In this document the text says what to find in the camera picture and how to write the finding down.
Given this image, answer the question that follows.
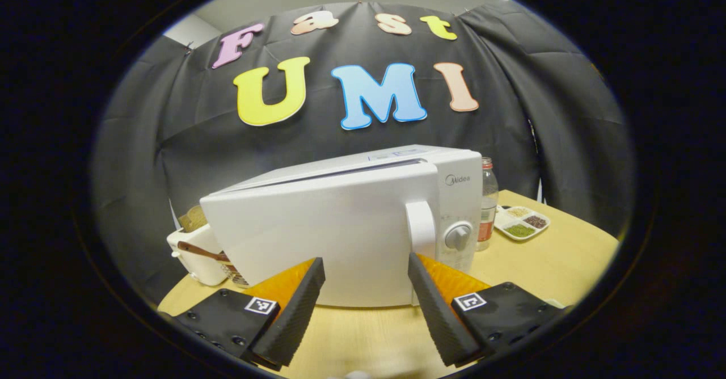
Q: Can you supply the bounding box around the clear bottle with red label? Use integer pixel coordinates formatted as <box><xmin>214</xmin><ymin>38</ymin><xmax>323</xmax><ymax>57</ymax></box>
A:
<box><xmin>475</xmin><ymin>157</ymin><xmax>500</xmax><ymax>252</ymax></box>

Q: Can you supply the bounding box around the white microwave oven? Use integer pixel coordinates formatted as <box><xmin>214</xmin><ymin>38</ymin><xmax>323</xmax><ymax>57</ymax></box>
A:
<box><xmin>200</xmin><ymin>144</ymin><xmax>484</xmax><ymax>309</ymax></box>

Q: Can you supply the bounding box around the brown bread slice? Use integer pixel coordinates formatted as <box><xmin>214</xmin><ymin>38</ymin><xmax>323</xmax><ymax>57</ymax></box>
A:
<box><xmin>178</xmin><ymin>205</ymin><xmax>208</xmax><ymax>234</ymax></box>

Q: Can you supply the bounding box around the black backdrop cloth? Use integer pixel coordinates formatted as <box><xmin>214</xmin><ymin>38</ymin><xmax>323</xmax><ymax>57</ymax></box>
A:
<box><xmin>94</xmin><ymin>0</ymin><xmax>633</xmax><ymax>307</ymax></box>

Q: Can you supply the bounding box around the white divided plate of beans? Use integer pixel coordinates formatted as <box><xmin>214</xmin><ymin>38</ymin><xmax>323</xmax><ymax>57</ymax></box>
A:
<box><xmin>493</xmin><ymin>205</ymin><xmax>551</xmax><ymax>242</ymax></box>

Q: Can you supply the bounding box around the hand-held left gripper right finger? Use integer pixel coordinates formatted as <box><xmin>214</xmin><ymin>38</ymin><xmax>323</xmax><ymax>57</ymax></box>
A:
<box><xmin>407</xmin><ymin>252</ymin><xmax>564</xmax><ymax>368</ymax></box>

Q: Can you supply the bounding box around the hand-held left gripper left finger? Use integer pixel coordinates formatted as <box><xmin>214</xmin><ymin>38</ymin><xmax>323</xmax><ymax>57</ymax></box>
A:
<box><xmin>175</xmin><ymin>257</ymin><xmax>326</xmax><ymax>368</ymax></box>

